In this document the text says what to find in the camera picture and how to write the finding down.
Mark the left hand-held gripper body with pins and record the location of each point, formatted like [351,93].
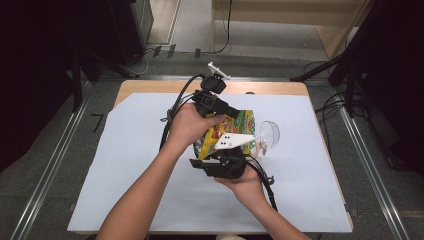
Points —
[208,100]

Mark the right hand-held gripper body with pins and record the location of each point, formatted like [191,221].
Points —
[226,166]

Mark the yellow spout pouch green cap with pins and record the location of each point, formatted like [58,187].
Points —
[233,126]

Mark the glass jug with beige powder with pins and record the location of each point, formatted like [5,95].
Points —
[271,133]

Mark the person's right hand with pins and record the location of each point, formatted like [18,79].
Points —
[246,186]

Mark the person's left hand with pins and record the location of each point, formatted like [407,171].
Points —
[188,128]

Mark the small black floor plate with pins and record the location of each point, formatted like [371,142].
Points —
[171,50]
[156,50]
[197,53]

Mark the white paper sheet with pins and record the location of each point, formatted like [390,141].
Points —
[300,200]

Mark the black tripod stand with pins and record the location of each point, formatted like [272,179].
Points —
[316,69]

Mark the black cabinet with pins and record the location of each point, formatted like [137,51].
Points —
[128,30]

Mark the light wooden furniture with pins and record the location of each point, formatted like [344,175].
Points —
[283,18]

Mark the black metal stand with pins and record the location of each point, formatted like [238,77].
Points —
[77,86]

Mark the short metal floor rail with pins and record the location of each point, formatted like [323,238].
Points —
[266,78]

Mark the long metal floor rail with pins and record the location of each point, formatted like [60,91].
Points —
[50,173]
[370,166]

